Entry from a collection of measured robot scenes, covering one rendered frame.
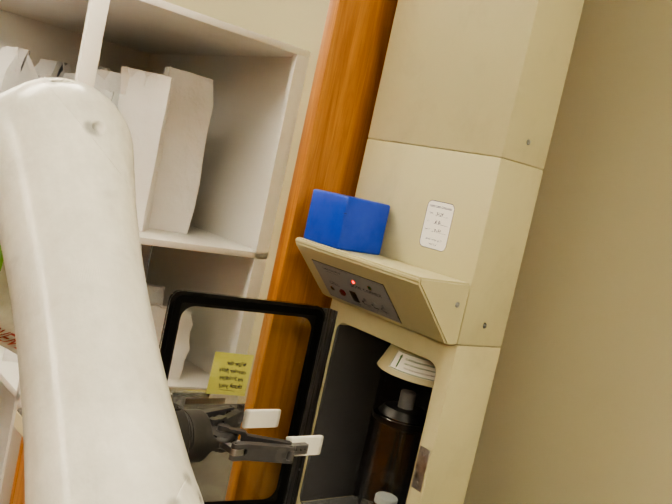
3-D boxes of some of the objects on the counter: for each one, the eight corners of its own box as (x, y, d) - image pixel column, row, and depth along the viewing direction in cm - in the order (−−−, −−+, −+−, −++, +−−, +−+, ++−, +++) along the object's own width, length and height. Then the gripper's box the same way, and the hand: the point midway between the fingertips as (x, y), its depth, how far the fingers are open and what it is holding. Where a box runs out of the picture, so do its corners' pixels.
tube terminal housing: (374, 516, 168) (455, 162, 161) (490, 598, 143) (592, 184, 136) (280, 530, 152) (366, 138, 145) (392, 625, 127) (502, 157, 120)
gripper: (224, 442, 102) (350, 436, 117) (145, 383, 119) (263, 384, 134) (212, 497, 103) (339, 483, 117) (135, 430, 120) (254, 426, 134)
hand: (289, 431), depth 124 cm, fingers open, 11 cm apart
